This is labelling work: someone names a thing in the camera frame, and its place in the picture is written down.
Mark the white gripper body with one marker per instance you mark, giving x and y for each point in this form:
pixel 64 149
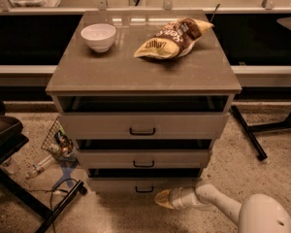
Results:
pixel 177 199

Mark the grey bottom drawer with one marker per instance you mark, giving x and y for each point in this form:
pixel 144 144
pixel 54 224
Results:
pixel 141 180

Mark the grey drawer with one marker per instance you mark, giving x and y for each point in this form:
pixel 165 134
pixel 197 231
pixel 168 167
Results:
pixel 141 180
pixel 117 126
pixel 130 159

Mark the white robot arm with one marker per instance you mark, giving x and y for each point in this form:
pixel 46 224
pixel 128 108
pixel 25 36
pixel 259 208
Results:
pixel 259 213

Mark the grey middle drawer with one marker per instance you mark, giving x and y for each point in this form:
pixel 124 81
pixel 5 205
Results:
pixel 130 159

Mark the grey top drawer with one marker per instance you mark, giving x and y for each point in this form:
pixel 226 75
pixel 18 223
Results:
pixel 117 126

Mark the clear plastic bottle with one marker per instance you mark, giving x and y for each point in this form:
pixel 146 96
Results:
pixel 38 168

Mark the yellow brown chip bag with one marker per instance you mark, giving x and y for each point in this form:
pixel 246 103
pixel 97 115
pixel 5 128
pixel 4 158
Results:
pixel 175 39

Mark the white ceramic bowl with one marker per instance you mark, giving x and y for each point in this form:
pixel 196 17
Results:
pixel 99 37

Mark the black stand left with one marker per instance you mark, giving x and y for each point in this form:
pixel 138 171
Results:
pixel 49 215

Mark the dark tray on stand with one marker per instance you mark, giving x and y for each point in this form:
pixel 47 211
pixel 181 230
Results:
pixel 9 127

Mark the black table leg frame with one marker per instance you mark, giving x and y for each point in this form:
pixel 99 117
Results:
pixel 250 130

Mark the wire mesh basket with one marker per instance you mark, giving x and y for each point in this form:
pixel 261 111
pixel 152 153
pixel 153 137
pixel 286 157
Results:
pixel 58 146

